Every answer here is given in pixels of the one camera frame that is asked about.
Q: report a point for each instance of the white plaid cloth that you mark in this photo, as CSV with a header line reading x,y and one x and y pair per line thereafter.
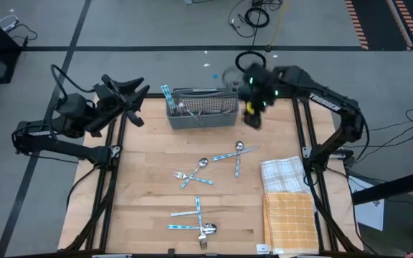
x,y
282,175

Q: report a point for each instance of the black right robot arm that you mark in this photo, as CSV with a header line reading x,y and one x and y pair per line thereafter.
x,y
325,102

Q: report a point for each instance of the grey power strip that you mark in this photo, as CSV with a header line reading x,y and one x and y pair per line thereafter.
x,y
234,86

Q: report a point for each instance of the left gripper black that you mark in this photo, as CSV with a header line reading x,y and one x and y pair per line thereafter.
x,y
111,104

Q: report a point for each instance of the grey mesh cutlery basket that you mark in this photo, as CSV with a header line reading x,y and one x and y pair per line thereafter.
x,y
206,123

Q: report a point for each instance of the small black clip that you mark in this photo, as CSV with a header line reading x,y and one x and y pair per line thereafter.
x,y
171,252

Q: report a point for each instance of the small white label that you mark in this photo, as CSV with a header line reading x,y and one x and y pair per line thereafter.
x,y
262,248

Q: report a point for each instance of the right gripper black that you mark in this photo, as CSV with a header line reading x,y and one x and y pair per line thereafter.
x,y
260,86

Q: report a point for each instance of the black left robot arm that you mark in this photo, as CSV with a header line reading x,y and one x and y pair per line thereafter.
x,y
66,147

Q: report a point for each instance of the black orange-striped floor mat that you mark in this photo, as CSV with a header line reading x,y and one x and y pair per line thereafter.
x,y
375,21

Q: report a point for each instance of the white paper sheet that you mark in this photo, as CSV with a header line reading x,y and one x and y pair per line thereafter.
x,y
369,215

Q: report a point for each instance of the orange plaid cloth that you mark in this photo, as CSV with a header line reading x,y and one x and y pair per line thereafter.
x,y
290,224

